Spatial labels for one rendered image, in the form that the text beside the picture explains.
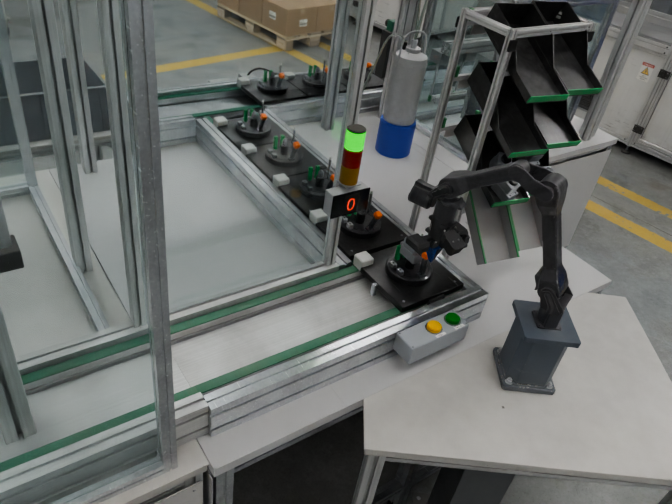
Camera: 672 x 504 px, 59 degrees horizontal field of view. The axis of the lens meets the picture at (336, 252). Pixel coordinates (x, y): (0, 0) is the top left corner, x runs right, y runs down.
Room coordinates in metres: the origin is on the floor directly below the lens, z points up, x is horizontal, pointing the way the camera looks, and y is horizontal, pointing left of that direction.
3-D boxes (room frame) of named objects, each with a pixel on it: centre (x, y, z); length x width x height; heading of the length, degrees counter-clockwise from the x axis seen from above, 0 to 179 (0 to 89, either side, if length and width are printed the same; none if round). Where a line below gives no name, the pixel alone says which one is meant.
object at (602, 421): (1.24, -0.57, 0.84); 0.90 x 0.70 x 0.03; 94
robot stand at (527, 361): (1.19, -0.57, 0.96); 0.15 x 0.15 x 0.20; 4
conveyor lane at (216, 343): (1.25, 0.02, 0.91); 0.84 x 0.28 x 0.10; 130
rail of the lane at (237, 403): (1.13, -0.11, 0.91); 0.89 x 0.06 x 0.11; 130
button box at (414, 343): (1.20, -0.30, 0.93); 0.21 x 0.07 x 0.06; 130
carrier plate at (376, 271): (1.42, -0.22, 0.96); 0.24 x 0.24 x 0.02; 40
